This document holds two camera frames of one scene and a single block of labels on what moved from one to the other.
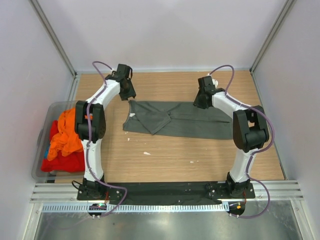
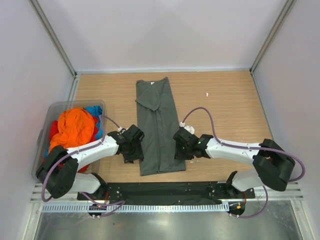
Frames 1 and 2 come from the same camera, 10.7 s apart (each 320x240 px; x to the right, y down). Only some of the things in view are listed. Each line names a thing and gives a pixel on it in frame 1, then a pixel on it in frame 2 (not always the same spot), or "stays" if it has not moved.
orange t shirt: x=67 y=140 stays
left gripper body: x=128 y=93 → x=134 y=152
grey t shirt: x=178 y=120 → x=159 y=126
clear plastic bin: x=58 y=155 stays
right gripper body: x=198 y=101 → x=183 y=153
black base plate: x=166 y=192 stays
